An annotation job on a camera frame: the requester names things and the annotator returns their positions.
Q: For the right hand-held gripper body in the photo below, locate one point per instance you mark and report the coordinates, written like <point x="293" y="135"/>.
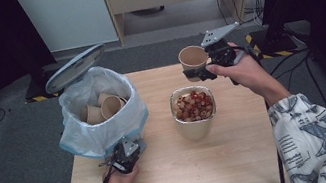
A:
<point x="222" y="54"/>

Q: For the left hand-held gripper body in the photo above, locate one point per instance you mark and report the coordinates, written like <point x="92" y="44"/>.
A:
<point x="125" y="159"/>

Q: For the brown paper cup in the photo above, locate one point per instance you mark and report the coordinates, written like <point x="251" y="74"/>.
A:
<point x="102" y="97"/>
<point x="193" y="57"/>
<point x="112" y="106"/>
<point x="94" y="115"/>

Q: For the beige bowl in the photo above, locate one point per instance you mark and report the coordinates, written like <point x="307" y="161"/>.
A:
<point x="195" y="129"/>

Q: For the white blue lidded trash can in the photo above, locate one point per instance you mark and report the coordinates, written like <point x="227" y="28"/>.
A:
<point x="74" y="70"/>

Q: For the person's right hand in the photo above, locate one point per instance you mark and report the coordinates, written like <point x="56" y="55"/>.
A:
<point x="245" y="73"/>

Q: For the trash bin with plastic bag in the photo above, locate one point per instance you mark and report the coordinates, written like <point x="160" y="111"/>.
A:
<point x="113" y="130"/>

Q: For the pile of cereal rings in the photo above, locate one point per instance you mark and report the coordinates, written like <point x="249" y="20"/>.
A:
<point x="193" y="106"/>

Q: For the black stand with striped base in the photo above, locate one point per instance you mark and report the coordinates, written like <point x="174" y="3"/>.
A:
<point x="273" y="45"/>
<point x="46" y="85"/>

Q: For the white cabinet panel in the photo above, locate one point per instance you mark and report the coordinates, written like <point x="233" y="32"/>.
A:
<point x="70" y="16"/>

